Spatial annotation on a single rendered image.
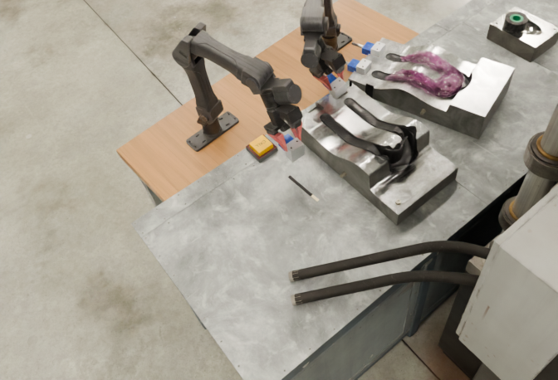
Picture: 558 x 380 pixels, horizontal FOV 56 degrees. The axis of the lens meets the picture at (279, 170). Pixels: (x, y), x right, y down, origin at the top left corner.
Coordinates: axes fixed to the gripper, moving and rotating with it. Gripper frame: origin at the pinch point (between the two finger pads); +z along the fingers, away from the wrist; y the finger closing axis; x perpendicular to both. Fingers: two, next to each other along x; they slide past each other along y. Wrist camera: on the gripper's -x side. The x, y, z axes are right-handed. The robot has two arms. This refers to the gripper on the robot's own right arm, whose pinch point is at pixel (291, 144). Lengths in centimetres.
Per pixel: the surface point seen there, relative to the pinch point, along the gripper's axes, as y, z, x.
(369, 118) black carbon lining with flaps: 29.7, 8.1, -0.1
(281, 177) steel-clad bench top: -4.5, 12.6, 8.7
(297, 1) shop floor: 129, 6, 191
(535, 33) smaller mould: 105, 15, -8
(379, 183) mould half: 13.8, 19.0, -17.9
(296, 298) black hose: -28.3, 27.4, -25.7
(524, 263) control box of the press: -14, -9, -93
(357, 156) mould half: 12.9, 9.5, -12.7
